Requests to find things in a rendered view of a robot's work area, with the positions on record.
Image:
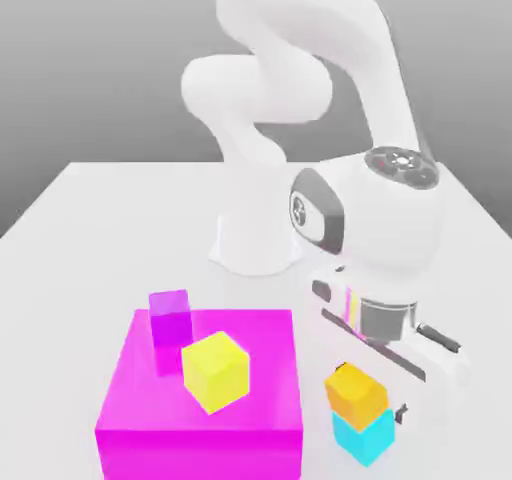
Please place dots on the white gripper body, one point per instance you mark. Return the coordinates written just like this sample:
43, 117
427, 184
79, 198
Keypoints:
400, 368

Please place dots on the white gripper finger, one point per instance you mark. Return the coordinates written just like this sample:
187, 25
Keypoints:
340, 366
401, 410

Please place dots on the small orange cube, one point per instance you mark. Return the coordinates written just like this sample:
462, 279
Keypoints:
354, 398

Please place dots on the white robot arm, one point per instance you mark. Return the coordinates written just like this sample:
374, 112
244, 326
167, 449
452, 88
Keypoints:
384, 224

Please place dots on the small cyan cube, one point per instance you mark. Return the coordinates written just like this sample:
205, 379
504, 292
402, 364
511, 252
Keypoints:
366, 442

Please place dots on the small yellow cube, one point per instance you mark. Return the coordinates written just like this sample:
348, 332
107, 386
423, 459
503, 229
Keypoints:
216, 372

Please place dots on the small purple cube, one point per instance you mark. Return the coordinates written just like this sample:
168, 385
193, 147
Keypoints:
170, 324

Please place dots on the large magenta box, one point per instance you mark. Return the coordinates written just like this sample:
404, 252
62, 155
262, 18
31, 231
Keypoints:
200, 444

